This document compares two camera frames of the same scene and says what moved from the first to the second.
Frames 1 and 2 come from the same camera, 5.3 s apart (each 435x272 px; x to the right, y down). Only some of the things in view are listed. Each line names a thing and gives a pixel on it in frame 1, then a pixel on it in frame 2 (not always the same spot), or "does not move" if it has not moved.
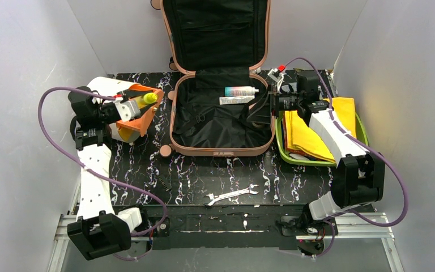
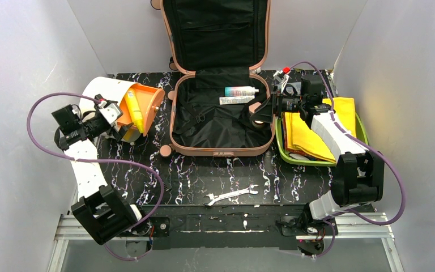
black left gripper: x=128 y=97 → x=110 y=127
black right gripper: x=271 y=102 does not move
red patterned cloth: x=289 y=149 does not move
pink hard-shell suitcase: x=218 y=45 does not move
